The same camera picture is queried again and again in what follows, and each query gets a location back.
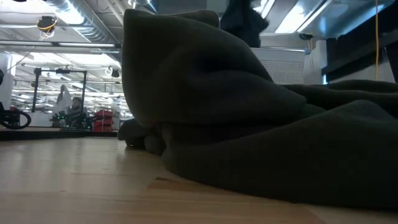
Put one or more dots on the dark olive garment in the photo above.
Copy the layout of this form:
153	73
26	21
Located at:
248	140

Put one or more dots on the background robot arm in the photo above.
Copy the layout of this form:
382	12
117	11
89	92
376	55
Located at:
73	119

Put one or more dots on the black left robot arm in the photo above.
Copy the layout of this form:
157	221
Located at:
15	119

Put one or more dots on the white plastic bin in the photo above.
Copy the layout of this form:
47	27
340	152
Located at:
280	68

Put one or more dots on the black desk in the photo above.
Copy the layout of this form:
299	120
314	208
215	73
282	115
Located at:
357	46

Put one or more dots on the red storage bins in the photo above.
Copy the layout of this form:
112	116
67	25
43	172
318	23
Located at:
103	119

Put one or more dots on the person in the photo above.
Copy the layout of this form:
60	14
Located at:
76	105
63	98

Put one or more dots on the black overhead camera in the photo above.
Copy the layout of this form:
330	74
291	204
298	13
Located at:
46	23

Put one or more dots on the black background stand frame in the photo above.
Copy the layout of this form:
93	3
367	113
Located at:
36	90

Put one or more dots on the black aluminium table frame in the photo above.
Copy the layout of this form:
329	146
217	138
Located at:
56	134

